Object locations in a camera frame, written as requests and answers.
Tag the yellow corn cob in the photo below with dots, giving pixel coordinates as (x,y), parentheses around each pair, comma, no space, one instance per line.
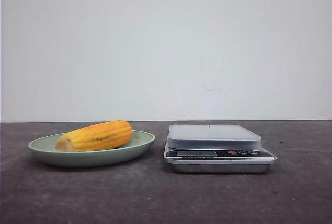
(103,136)

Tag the silver digital kitchen scale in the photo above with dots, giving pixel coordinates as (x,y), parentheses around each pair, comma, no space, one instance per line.
(215,148)

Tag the green round plate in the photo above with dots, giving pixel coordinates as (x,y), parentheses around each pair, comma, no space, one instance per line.
(43,149)

